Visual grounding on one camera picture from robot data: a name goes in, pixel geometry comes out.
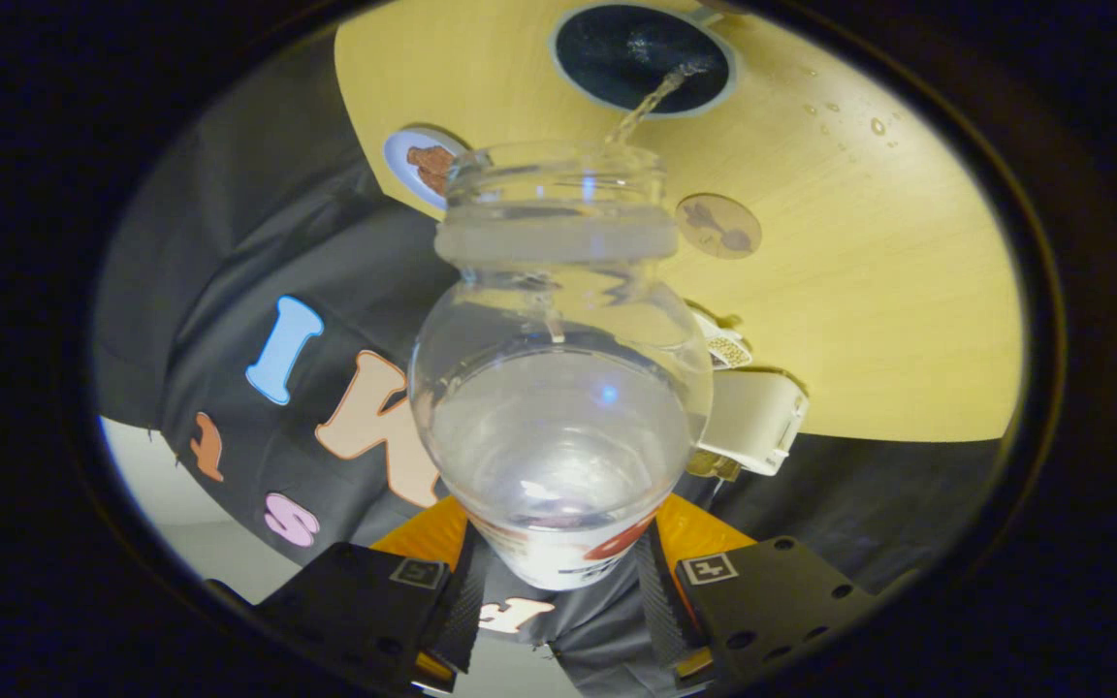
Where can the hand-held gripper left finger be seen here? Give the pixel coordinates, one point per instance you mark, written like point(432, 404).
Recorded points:
point(466, 606)

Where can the round brown coaster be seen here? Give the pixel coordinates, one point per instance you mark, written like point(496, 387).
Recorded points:
point(718, 225)

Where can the pile of beige beans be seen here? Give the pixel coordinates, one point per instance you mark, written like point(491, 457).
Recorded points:
point(730, 354)

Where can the white cup dark blue inside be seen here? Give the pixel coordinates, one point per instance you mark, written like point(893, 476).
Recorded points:
point(597, 48)

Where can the wooden table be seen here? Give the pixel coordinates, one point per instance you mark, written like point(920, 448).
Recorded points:
point(859, 291)

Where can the light blue plate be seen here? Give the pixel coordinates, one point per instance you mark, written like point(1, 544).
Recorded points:
point(398, 160)

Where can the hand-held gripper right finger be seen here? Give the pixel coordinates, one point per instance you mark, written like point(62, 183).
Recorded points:
point(660, 606)

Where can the brown bread slice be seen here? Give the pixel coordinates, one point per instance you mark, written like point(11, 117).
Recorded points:
point(714, 466)

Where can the brown cookie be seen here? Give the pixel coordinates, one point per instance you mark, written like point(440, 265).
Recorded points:
point(432, 165)

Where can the black backdrop cloth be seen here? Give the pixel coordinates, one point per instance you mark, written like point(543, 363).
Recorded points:
point(229, 252)

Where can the clear plastic juice bottle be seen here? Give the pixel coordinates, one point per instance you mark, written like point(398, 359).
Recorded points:
point(558, 436)

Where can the white toaster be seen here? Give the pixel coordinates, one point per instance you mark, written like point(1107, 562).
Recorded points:
point(752, 417)

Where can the white divided dish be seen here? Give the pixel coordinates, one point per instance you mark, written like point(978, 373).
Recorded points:
point(714, 325)

